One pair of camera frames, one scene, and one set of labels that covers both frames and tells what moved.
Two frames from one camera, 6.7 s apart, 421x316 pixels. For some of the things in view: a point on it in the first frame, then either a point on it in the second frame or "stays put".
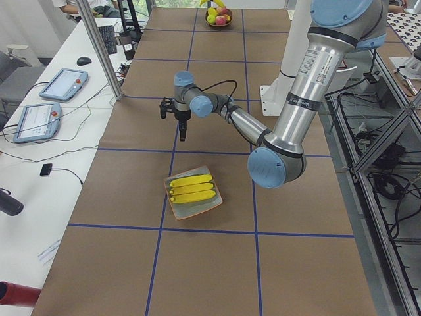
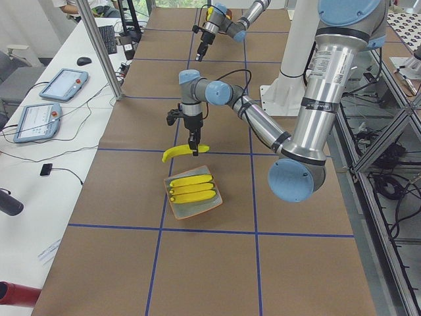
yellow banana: x=216 y=1 to x=182 y=149
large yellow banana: x=201 y=195 stays put
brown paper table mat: x=288 y=251 stays put
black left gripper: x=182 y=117 to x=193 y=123
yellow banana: x=183 y=189 stays put
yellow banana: x=201 y=178 stays put
